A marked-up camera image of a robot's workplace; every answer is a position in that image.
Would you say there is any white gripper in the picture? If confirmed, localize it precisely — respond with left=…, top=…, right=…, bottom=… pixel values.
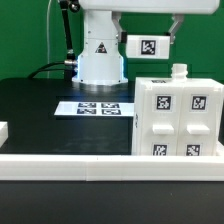
left=79, top=0, right=221, bottom=44

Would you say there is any small white box with tag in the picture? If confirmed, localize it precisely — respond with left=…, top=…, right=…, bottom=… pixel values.
left=126, top=35, right=170, bottom=59

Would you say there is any white cabinet body box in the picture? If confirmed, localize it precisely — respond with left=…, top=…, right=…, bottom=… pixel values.
left=131, top=64, right=224, bottom=156

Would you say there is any white door panel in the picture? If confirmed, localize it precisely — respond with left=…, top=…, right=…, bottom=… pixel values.
left=140, top=85, right=183, bottom=156
left=177, top=80, right=222, bottom=156

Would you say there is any white base sheet with tags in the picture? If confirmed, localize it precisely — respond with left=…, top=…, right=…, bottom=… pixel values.
left=55, top=101, right=134, bottom=117

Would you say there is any black cable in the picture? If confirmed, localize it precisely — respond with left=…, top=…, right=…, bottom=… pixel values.
left=27, top=61, right=74, bottom=80

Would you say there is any white U-shaped fence frame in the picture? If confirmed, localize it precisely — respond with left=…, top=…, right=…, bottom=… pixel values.
left=0, top=121, right=224, bottom=182

